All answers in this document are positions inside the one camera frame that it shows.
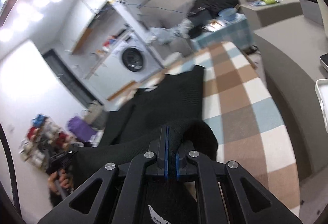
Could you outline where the dark door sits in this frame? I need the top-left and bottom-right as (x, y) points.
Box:
(43, 50), (103, 107)

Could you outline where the small table with teal cloth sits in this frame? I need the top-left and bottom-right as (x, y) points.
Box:
(191, 14), (254, 51)

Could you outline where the white washing machine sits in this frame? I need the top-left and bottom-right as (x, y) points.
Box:
(103, 34), (162, 82)

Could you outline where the purple bag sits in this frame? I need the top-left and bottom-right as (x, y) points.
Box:
(67, 116), (97, 147)

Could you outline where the shoe rack with shoes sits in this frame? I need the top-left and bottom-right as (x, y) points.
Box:
(19, 114), (77, 171)

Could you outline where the checkered blue brown bedspread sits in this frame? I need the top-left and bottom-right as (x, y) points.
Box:
(151, 42), (300, 215)

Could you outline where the blue plastic bowl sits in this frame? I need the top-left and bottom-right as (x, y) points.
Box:
(219, 8), (241, 22)

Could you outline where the light blue clothes pile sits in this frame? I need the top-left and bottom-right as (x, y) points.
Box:
(146, 19), (194, 45)

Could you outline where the person's left hand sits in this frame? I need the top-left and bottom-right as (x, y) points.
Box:
(48, 169), (73, 194)

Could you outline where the white tray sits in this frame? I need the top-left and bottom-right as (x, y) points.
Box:
(315, 78), (328, 133)

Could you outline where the black knit sweater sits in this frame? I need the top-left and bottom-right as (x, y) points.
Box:
(73, 65), (219, 224)

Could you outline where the black jacket pile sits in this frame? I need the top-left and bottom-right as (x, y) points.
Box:
(187, 0), (240, 39)

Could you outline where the grey laundry basket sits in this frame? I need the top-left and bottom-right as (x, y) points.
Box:
(83, 101), (108, 130)

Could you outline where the wall shelf wooden edge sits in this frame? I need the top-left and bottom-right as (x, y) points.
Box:
(71, 1), (113, 55)

